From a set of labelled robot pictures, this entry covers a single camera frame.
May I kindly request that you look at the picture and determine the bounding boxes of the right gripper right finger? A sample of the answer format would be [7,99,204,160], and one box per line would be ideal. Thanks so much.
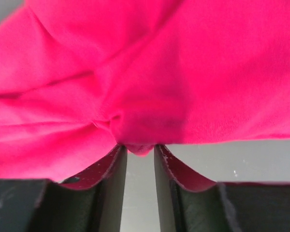
[154,145,290,232]

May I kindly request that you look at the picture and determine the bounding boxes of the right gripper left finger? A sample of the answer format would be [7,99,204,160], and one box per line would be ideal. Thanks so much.
[0,145,127,232]

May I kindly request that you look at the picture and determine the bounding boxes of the pink t shirt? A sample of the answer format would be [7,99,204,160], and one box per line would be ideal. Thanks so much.
[0,0,290,181]

